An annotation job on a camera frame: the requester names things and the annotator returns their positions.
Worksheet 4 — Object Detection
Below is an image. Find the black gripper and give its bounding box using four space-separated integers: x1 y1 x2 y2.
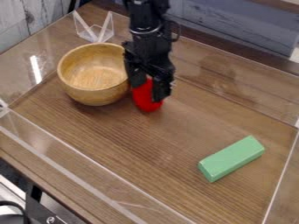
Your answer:
121 21 181 102

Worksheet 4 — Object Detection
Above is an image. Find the red plush strawberry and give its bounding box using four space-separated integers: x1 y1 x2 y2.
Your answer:
132 78 164 113

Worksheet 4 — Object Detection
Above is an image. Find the wooden bowl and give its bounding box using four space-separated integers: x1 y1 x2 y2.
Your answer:
57 43 128 106

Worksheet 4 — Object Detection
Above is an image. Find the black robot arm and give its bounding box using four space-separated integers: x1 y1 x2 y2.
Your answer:
121 0 180 102

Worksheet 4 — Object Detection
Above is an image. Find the green rectangular block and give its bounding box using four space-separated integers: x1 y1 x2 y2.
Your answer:
197 136 265 183

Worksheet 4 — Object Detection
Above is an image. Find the clear acrylic corner bracket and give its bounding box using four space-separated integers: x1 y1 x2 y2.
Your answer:
72 11 115 43

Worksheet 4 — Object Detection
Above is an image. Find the clear acrylic tray wall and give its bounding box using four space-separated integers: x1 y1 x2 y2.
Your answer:
0 100 195 224

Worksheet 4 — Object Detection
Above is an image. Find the black table leg bracket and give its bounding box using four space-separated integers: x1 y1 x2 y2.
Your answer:
25 184 85 224

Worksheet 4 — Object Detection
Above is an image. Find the black cable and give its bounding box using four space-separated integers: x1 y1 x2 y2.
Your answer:
0 199 29 224

